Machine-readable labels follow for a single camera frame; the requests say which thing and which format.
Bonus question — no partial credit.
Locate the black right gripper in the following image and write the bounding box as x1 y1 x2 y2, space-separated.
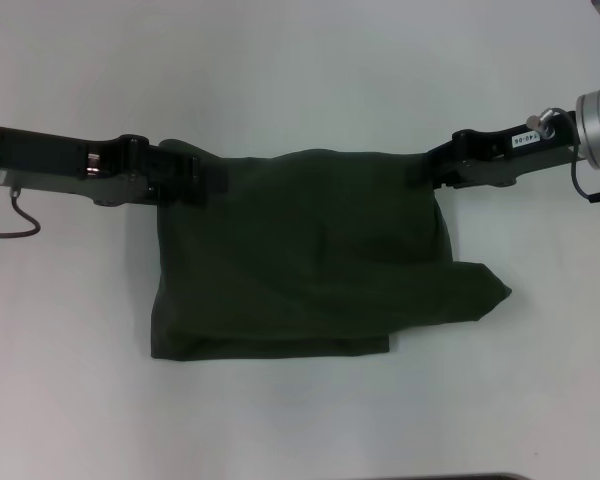
404 117 581 191

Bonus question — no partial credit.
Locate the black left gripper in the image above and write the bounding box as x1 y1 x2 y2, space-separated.
0 125 231 207

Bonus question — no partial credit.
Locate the dark green FREE print t-shirt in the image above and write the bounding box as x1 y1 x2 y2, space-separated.
148 137 514 361

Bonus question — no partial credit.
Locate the right gripper cable silver plug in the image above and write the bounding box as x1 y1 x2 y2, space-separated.
526 108 600 205

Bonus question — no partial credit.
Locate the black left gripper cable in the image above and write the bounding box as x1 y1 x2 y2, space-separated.
0 187 42 242

